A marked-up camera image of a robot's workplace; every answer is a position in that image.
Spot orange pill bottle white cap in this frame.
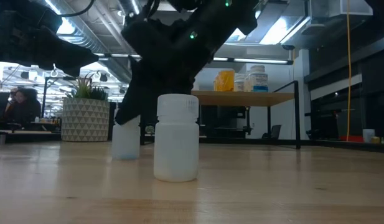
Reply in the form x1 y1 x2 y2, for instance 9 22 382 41
213 68 236 92

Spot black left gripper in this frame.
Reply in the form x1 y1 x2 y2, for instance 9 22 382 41
0 0 99 78

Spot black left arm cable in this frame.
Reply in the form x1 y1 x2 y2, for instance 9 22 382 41
59 0 96 18

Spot white cup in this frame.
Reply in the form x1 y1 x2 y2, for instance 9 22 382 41
362 128 375 144

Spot overhead LED light bar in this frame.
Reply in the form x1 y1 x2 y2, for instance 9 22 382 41
93 52 294 65

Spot frosted white plastic bottle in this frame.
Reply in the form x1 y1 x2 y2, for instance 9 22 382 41
153 93 200 183
111 114 141 161

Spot green potted plant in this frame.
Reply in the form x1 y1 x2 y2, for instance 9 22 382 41
65 70 108 101

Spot white triangle-pattern plant pot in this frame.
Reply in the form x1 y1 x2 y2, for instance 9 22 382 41
60 97 111 142

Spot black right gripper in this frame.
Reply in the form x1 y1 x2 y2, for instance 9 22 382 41
114 18 217 126

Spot person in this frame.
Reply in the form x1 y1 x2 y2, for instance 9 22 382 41
1 88 42 125

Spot black office chair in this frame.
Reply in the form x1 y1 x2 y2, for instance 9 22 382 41
261 124 282 140

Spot red plastic bin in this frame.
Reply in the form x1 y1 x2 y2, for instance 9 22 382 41
338 134 364 143

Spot wooden background table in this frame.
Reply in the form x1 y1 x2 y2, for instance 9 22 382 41
139 80 302 150

